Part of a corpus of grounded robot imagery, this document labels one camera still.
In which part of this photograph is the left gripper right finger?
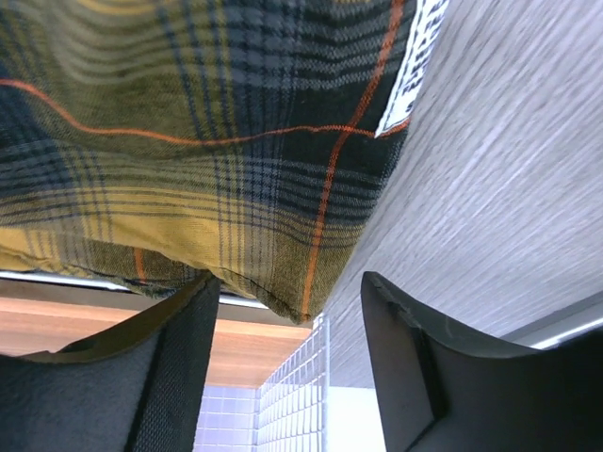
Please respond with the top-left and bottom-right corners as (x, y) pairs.
(361, 272), (602, 451)

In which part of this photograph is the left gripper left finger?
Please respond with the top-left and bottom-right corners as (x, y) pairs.
(1, 275), (220, 451)

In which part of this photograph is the yellow plaid long sleeve shirt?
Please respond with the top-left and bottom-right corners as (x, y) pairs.
(1, 1), (448, 323)

